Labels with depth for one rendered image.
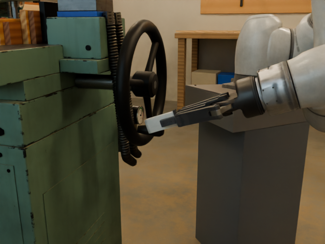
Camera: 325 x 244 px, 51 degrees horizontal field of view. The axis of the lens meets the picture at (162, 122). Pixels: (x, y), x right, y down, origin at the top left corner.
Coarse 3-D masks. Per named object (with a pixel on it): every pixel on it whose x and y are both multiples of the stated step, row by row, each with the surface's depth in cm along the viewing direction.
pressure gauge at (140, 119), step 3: (135, 108) 109; (138, 108) 109; (141, 108) 112; (135, 111) 109; (138, 111) 109; (141, 111) 112; (135, 114) 108; (138, 114) 110; (135, 117) 109; (138, 117) 110; (141, 117) 112; (135, 120) 109; (138, 120) 110; (141, 120) 113; (135, 123) 110; (138, 123) 110; (141, 123) 112
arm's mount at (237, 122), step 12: (216, 84) 144; (192, 96) 134; (204, 96) 126; (300, 108) 123; (216, 120) 121; (228, 120) 114; (240, 120) 113; (252, 120) 115; (264, 120) 117; (276, 120) 119; (288, 120) 122; (300, 120) 124
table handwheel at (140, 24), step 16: (128, 32) 69; (128, 48) 67; (160, 48) 86; (128, 64) 67; (160, 64) 89; (80, 80) 83; (96, 80) 82; (128, 80) 67; (144, 80) 77; (160, 80) 91; (128, 96) 67; (144, 96) 79; (160, 96) 91; (128, 112) 68; (160, 112) 90; (128, 128) 70; (144, 144) 80
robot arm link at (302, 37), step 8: (304, 16) 119; (304, 24) 115; (312, 24) 113; (296, 32) 119; (304, 32) 115; (312, 32) 113; (296, 40) 119; (304, 40) 115; (312, 40) 113; (296, 48) 119; (304, 48) 117
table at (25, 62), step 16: (0, 48) 65; (16, 48) 65; (32, 48) 68; (48, 48) 72; (0, 64) 60; (16, 64) 64; (32, 64) 68; (48, 64) 73; (64, 64) 76; (80, 64) 75; (96, 64) 74; (0, 80) 60; (16, 80) 64
